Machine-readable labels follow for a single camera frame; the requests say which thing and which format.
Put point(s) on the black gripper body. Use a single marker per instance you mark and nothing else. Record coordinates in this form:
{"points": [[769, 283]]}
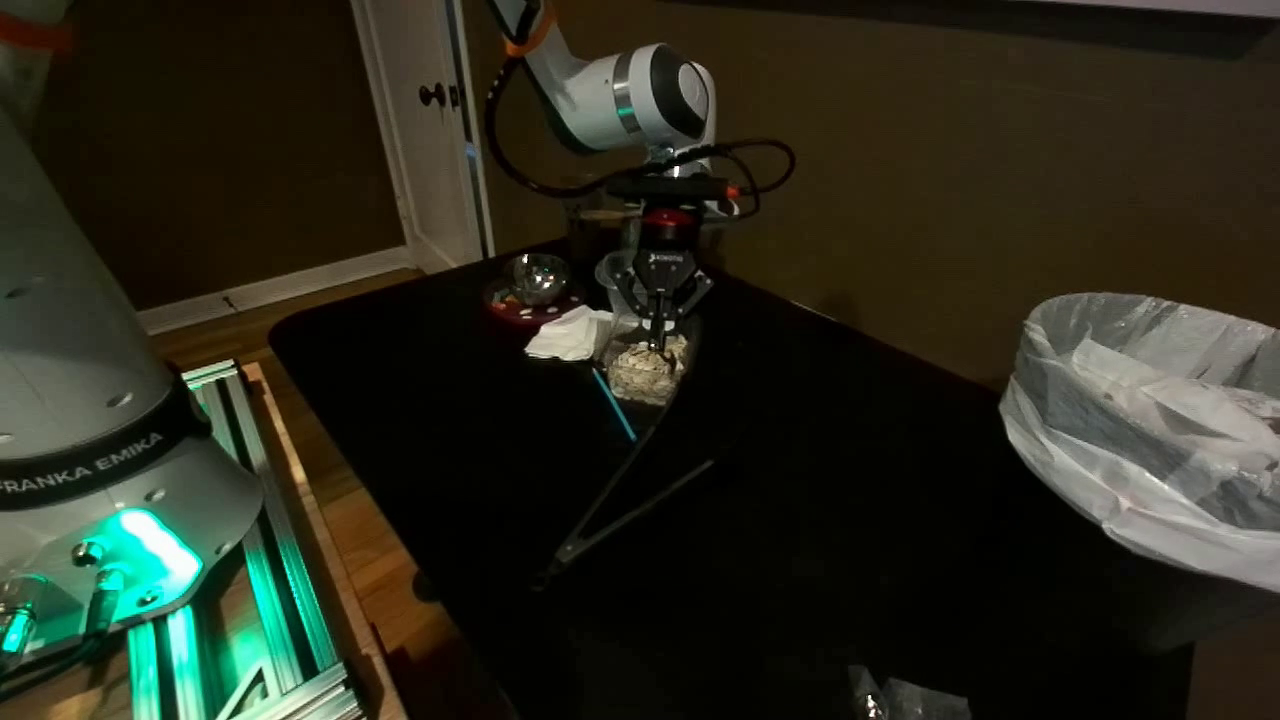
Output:
{"points": [[663, 271]]}

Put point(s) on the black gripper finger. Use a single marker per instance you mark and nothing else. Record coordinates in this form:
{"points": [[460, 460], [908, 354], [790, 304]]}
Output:
{"points": [[669, 324], [646, 320]]}

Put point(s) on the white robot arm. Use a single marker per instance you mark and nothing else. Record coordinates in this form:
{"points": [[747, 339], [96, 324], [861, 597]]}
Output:
{"points": [[639, 97]]}

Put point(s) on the silver metal bowl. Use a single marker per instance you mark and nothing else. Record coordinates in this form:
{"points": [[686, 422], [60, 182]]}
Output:
{"points": [[531, 283]]}

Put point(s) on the clear tray of white seeds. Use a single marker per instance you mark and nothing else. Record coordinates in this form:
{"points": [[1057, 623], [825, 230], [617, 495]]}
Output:
{"points": [[646, 370]]}

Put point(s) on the white paper napkin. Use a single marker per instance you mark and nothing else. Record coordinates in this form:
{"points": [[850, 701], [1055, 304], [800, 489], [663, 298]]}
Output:
{"points": [[578, 335]]}

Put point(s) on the blue straw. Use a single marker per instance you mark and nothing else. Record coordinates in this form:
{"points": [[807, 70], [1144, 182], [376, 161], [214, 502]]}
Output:
{"points": [[617, 408]]}

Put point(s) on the red plate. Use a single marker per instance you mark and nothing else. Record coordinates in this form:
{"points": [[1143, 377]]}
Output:
{"points": [[510, 309]]}

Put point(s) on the metal kitchen tongs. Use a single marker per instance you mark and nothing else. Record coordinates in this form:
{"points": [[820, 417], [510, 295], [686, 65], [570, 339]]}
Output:
{"points": [[627, 496]]}

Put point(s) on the white door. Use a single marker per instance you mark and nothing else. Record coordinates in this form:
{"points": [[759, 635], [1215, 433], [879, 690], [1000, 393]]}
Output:
{"points": [[422, 110]]}

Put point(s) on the trash bin with white liner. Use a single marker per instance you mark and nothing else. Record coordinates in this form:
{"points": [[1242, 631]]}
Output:
{"points": [[1161, 427]]}

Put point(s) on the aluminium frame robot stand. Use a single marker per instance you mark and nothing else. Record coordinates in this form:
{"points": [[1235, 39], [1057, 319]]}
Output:
{"points": [[176, 574]]}

